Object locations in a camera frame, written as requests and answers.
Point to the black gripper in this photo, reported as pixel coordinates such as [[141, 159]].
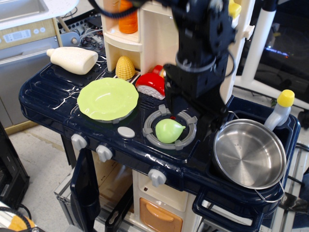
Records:
[[198, 91]]

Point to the light green toy pear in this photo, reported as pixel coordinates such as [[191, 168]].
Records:
[[168, 130]]

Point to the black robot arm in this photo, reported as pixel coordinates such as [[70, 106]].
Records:
[[189, 37]]

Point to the light green toy plate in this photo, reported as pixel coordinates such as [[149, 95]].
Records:
[[107, 99]]

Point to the red toy sushi piece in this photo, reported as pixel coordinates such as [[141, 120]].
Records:
[[151, 84]]

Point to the red toy ketchup bottle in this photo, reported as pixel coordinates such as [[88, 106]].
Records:
[[159, 70]]

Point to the grey oval button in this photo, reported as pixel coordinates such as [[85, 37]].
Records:
[[126, 132]]

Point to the stainless steel pot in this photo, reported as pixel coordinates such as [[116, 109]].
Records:
[[247, 153]]

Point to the grey right stove knob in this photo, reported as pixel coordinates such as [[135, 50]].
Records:
[[157, 177]]

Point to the grey stove knob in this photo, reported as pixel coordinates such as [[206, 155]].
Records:
[[78, 141], [157, 177], [104, 153]]

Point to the yellow toy corn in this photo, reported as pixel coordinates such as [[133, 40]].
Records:
[[124, 68]]

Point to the toy kitchen play set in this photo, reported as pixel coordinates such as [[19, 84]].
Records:
[[194, 189]]

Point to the grey toy faucet yellow cap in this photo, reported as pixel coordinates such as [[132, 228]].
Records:
[[281, 111]]

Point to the grey middle stove knob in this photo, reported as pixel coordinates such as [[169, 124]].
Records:
[[104, 153]]

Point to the orange toy carrot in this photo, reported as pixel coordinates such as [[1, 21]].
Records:
[[129, 23]]

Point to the yellow toy banana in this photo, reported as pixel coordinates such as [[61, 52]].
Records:
[[234, 9]]

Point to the orange toy drawer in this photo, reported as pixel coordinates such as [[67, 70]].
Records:
[[159, 219]]

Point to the grey left stove knob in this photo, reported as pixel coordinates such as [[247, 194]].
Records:
[[78, 141]]

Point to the white toy mayonnaise bottle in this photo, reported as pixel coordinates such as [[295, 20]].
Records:
[[73, 59]]

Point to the dark blue oven door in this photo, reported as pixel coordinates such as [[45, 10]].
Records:
[[84, 192]]

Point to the black computer case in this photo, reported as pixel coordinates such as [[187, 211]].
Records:
[[14, 180]]

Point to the yellow sponge object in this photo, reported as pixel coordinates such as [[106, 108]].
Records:
[[17, 224]]

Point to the white pipe frame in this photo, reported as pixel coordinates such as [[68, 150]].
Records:
[[276, 57]]

